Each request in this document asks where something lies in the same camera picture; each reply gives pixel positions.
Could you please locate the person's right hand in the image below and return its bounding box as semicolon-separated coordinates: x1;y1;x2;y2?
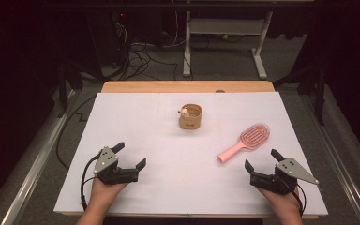
256;186;303;214

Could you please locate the long black floor cable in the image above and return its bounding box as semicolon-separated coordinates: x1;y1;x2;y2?
55;95;98;170

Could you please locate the hand-held gripper black cable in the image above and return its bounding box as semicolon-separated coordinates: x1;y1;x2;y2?
80;155;103;211
292;183;308;218

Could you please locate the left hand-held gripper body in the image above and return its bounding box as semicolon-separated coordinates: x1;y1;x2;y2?
93;145;140;186

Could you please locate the black computer tower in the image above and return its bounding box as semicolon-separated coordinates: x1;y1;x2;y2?
85;8;133;79

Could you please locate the white metal desk frame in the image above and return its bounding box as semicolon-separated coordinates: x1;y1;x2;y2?
182;10;275;80

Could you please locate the right hand-held gripper black cable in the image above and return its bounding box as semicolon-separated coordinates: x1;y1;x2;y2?
292;183;308;218

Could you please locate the pink hair brush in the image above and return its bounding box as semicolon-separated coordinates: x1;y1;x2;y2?
217;122;271;164

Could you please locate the aluminium rail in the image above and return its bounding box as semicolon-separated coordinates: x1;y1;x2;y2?
0;89;77;225
299;93;360;225

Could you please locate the person's left hand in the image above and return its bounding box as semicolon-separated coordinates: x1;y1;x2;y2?
88;177;129;207

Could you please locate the dark metal stand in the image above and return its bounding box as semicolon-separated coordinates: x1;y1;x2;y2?
57;59;84;118
273;64;326;127

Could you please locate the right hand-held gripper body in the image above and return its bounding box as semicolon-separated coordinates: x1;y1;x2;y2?
249;157;321;196

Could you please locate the left hand-held gripper black cable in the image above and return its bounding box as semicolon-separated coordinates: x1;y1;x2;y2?
80;155;103;211

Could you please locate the bundle of black cables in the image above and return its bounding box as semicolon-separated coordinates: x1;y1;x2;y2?
114;39;186;81

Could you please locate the white sheet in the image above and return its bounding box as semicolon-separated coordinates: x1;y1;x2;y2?
52;91;329;217

